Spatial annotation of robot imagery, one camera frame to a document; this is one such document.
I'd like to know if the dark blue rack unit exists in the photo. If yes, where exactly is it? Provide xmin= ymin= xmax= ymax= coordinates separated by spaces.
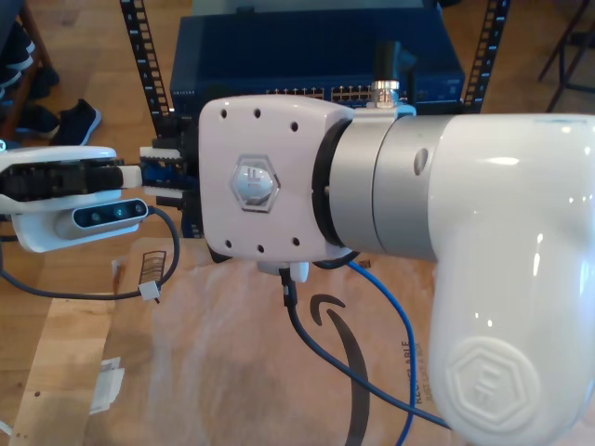
xmin=180 ymin=206 xmax=210 ymax=241

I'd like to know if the dark sneaker white sole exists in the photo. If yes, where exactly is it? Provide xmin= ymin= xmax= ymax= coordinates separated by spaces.
xmin=0 ymin=64 xmax=23 ymax=90
xmin=15 ymin=104 xmax=61 ymax=139
xmin=46 ymin=97 xmax=103 ymax=151
xmin=2 ymin=20 xmax=37 ymax=71

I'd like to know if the white paper label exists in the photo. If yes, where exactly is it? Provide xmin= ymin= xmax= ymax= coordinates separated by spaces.
xmin=90 ymin=356 xmax=126 ymax=415

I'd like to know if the brown paper mailer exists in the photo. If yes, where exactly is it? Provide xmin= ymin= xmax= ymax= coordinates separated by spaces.
xmin=104 ymin=236 xmax=447 ymax=446

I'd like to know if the dark metal chair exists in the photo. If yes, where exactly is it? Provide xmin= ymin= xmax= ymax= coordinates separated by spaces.
xmin=534 ymin=0 xmax=595 ymax=136

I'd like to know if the grey camera cable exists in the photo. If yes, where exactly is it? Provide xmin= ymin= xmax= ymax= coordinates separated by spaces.
xmin=0 ymin=206 xmax=182 ymax=304

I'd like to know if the blue network switch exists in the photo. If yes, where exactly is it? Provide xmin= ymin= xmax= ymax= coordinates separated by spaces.
xmin=169 ymin=8 xmax=466 ymax=116

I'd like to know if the black perforated rack post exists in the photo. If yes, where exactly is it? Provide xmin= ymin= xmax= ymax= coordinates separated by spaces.
xmin=462 ymin=0 xmax=511 ymax=115
xmin=119 ymin=0 xmax=187 ymax=154

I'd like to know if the black elbow connector cable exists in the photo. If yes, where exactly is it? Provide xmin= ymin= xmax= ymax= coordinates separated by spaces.
xmin=369 ymin=40 xmax=418 ymax=112

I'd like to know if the black camera cable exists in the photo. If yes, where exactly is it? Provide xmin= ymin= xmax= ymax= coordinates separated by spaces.
xmin=280 ymin=250 xmax=453 ymax=431

